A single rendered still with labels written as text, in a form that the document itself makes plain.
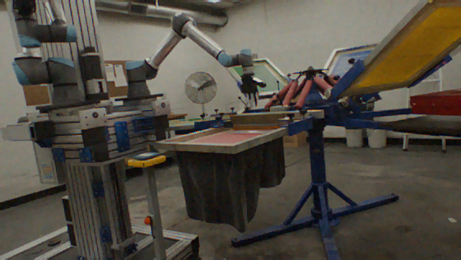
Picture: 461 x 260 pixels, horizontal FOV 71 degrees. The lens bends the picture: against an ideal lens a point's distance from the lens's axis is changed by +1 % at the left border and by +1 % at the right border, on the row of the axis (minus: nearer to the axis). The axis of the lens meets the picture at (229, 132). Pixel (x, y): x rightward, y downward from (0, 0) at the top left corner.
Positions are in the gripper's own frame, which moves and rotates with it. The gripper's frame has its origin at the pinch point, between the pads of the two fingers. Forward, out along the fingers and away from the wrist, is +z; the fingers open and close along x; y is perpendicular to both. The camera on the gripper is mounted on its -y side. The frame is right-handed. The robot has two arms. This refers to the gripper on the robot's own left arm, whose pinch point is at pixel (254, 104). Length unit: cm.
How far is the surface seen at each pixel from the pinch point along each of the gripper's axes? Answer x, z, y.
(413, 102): -7, 5, -87
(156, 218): 79, 46, 11
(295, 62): -414, -48, 180
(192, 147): 61, 14, -2
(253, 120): 1.9, 9.6, 0.6
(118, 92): -142, -30, 377
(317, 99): -79, 5, -7
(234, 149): 61, 14, -29
